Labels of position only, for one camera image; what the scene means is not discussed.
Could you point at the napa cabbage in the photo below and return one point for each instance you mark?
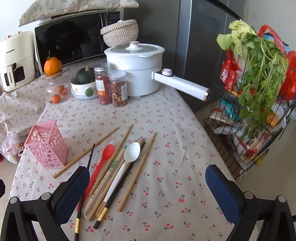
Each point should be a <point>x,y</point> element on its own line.
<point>233,34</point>

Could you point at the white electric cooking pot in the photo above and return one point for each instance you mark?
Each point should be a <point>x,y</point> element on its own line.
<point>134,67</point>

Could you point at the plastic jar of red berries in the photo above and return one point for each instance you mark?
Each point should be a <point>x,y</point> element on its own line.
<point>103,92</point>

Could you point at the bamboo chopstick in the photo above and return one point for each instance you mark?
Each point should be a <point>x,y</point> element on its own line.
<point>97,207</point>
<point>122,142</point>
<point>92,204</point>
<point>138,171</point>
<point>85,153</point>
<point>101,206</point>

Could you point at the floral cloth cover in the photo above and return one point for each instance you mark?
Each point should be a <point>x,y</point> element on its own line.
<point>69,7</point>

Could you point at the cherry print tablecloth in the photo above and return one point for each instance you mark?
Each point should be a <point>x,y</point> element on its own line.
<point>173,139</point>

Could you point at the small orange pumpkin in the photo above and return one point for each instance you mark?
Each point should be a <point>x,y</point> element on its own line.
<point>52,64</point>

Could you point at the red plastic spoon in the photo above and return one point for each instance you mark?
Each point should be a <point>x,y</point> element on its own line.
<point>108,150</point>

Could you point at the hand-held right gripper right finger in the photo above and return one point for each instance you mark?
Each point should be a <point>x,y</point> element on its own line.
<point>222,194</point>

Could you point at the red snack packet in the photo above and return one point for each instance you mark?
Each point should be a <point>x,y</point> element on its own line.
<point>229,74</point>

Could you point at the dark green squash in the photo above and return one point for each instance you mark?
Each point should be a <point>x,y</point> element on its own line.
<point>85,76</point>

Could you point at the grey refrigerator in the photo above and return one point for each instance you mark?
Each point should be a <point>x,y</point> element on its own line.
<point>196,46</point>

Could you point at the glass jar with wooden lid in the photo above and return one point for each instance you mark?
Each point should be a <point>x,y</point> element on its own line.
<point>52,84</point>

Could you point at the pile of snack packets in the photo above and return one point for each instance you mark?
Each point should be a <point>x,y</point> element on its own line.
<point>254,143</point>

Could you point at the white plastic spoon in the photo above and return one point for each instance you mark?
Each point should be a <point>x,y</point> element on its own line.
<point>133,149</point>

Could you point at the pink perforated utensil holder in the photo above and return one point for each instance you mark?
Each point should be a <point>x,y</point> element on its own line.
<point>46,148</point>

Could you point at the plastic jar of dried rings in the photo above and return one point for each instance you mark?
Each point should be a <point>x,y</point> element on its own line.
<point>118,92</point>

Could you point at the red plastic bag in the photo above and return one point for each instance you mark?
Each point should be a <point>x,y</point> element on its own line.
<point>289,81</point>

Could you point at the cream air fryer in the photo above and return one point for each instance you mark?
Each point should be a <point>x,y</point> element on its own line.
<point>16,53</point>

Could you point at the bamboo chopsticks pair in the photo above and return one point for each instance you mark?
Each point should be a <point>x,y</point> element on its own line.
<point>108,176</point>

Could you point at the bunch of green herbs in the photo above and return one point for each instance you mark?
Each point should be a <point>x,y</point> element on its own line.
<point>256,76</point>

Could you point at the woven basket with lid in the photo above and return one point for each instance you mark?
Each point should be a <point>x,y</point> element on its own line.
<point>120,32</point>

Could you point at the black microwave oven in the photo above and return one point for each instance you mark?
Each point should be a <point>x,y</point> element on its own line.
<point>69,39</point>

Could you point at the white bowl with green knob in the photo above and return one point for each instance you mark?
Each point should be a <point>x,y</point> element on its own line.
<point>78,89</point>

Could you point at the small orange fruit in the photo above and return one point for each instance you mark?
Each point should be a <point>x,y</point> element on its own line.
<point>64,91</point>
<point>60,88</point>
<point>56,98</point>

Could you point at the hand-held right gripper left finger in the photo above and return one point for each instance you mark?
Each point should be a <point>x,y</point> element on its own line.
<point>71,192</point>

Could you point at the clear plastic bag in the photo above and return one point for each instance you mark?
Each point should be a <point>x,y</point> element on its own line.
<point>10,143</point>

